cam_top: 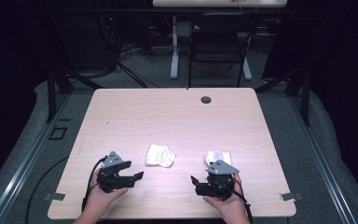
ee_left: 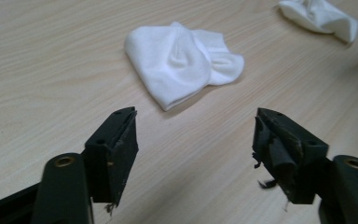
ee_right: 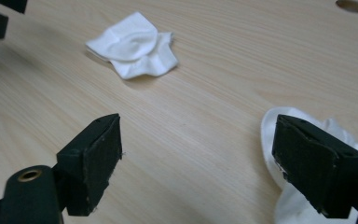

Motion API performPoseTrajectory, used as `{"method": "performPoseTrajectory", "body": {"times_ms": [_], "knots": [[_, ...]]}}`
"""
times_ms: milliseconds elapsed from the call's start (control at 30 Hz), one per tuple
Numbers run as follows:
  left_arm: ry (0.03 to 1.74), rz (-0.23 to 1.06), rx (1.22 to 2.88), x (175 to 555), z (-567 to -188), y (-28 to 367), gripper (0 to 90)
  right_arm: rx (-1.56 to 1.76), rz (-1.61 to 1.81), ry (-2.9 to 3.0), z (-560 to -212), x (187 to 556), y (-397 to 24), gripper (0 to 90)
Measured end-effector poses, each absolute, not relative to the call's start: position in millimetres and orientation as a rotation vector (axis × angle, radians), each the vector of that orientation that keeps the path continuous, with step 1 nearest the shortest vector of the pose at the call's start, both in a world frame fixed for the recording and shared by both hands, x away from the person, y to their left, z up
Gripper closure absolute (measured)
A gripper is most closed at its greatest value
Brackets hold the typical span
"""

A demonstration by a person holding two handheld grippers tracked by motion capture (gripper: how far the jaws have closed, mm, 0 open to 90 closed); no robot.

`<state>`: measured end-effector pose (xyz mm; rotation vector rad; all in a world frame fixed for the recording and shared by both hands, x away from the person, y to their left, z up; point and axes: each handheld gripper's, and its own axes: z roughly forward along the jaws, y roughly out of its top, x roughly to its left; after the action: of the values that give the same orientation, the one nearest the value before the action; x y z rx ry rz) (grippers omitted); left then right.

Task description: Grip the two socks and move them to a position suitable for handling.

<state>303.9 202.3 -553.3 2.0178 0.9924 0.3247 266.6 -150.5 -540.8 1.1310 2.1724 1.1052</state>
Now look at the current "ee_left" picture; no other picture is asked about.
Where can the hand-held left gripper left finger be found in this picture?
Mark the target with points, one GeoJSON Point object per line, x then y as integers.
{"type": "Point", "coordinates": [112, 155]}

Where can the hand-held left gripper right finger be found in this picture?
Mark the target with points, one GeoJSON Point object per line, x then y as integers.
{"type": "Point", "coordinates": [292, 155]}

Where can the white ankle sock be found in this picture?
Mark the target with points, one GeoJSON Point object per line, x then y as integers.
{"type": "Point", "coordinates": [320, 15]}
{"type": "Point", "coordinates": [174, 62]}

